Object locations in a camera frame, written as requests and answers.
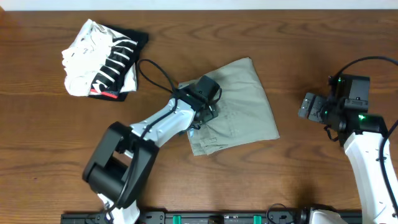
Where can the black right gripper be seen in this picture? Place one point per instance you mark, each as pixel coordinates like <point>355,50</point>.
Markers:
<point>319,101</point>

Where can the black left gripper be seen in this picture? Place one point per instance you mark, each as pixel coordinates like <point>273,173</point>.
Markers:
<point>208,112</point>

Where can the khaki green shorts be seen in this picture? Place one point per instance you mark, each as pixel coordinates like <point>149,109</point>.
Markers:
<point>244,112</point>

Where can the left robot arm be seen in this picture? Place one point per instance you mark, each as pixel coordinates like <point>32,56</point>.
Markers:
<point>122,161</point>

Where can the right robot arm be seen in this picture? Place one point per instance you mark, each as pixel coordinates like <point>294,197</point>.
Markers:
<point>364,138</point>

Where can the black white striped garment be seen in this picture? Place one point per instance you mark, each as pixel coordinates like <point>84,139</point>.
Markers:
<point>116,76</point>

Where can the white folded garment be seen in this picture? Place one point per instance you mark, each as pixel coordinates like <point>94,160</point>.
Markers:
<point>83,58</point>

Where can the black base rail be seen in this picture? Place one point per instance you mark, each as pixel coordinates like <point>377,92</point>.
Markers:
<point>203,218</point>

